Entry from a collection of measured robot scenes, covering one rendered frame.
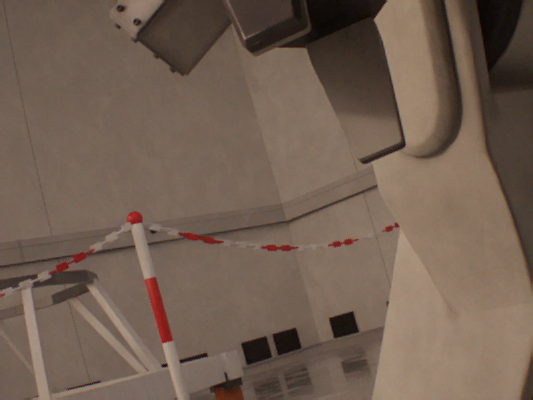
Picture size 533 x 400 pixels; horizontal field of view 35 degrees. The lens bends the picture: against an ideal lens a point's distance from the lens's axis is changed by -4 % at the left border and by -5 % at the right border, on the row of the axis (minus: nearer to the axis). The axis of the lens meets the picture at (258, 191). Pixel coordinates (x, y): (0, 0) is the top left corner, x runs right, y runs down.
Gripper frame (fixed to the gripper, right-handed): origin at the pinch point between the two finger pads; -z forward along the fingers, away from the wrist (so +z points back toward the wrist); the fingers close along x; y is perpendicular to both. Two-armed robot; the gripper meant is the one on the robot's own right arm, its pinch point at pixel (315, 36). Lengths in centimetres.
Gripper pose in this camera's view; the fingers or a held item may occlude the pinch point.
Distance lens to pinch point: 32.5
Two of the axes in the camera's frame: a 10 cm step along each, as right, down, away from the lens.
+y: 8.8, -3.7, -3.0
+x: -4.1, -2.8, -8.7
